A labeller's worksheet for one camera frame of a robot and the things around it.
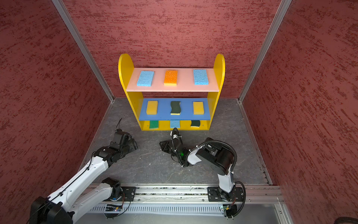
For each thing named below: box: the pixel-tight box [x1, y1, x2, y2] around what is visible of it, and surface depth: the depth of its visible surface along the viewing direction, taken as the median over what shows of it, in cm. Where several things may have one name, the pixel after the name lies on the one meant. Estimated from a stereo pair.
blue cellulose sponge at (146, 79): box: [136, 70, 155, 87], surface depth 74 cm
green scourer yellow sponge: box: [149, 120, 160, 130], surface depth 102 cm
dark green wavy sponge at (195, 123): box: [190, 119, 201, 128], surface depth 102 cm
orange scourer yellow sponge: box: [163, 69, 179, 87], surface depth 74 cm
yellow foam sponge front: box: [192, 101, 205, 115], surface depth 96 cm
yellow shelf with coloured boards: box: [118, 53, 226, 132], surface depth 81 cm
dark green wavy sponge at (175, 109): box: [170, 100, 181, 116], surface depth 96 cm
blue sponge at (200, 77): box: [192, 69, 209, 86], surface depth 76 cm
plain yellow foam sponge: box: [145, 100, 159, 115], surface depth 96 cm
